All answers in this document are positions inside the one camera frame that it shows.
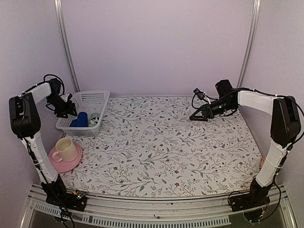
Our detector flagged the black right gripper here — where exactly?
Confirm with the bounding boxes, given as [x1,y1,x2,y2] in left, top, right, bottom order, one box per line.
[190,98,237,121]

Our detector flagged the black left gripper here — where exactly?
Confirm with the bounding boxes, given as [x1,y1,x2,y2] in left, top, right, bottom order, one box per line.
[47,93,78,118]

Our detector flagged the blue towel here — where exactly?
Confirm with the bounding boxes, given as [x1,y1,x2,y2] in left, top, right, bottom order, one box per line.
[70,112,88,127]

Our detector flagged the white plastic basket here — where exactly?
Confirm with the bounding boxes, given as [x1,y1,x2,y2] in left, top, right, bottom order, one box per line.
[56,90,110,136]

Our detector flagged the light green towel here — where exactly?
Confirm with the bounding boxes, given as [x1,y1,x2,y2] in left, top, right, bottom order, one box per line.
[88,113,100,127]

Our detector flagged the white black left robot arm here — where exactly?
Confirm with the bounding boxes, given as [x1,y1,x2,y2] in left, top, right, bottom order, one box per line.
[9,74,77,206]

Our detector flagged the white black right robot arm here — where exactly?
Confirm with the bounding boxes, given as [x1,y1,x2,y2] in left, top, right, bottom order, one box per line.
[190,79,304,207]

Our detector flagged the pink cup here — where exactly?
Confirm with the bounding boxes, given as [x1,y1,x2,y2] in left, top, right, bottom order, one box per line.
[52,138,78,163]

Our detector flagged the pink plate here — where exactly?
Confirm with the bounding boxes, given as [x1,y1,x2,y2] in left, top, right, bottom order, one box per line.
[48,142,82,173]

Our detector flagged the orange patterned round object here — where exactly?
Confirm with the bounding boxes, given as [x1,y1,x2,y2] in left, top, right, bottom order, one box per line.
[259,157,266,169]

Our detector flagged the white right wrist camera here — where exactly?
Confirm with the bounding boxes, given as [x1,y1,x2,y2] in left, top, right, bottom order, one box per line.
[192,88,211,104]

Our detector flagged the aluminium front rail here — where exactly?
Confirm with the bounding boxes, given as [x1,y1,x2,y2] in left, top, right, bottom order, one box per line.
[20,185,298,228]

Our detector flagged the left aluminium frame post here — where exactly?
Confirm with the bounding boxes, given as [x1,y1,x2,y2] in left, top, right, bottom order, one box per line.
[54,0,81,92]

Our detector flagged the aluminium frame post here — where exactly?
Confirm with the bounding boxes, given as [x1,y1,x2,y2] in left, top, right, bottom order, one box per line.
[54,0,81,92]
[237,0,261,87]

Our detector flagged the right aluminium frame post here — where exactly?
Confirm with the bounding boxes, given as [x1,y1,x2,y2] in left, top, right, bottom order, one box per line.
[237,0,261,87]

